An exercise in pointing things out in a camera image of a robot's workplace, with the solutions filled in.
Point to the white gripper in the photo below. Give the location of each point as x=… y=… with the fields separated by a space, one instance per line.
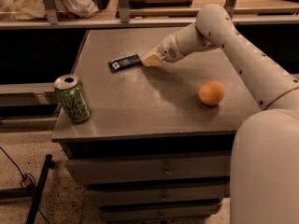
x=168 y=50

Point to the orange fruit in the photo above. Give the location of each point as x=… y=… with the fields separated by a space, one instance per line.
x=211 y=93

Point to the dark blue rxbar wrapper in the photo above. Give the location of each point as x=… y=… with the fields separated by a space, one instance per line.
x=123 y=63

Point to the black stand leg left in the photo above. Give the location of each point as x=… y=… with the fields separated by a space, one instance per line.
x=36 y=198

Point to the green drink can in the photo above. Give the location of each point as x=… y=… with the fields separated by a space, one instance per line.
x=71 y=95

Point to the grey metal shelf rail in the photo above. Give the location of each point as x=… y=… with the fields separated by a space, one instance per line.
x=120 y=13

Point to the grey drawer cabinet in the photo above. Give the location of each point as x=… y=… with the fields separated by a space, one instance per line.
x=151 y=149

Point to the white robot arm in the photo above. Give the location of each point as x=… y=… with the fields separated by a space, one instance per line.
x=264 y=183

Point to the white cloth on shelf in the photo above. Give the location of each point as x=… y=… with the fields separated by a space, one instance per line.
x=25 y=10

